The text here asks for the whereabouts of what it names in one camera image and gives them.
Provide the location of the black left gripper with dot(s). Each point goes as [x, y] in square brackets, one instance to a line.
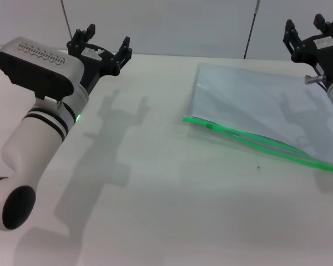
[100, 62]

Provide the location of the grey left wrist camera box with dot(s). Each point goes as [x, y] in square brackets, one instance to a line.
[39, 72]

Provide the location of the clear document bag green zip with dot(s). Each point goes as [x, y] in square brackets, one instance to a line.
[252, 97]

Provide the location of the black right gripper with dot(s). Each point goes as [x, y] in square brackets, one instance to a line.
[326, 59]

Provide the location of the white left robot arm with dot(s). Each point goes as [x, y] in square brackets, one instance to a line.
[25, 144]

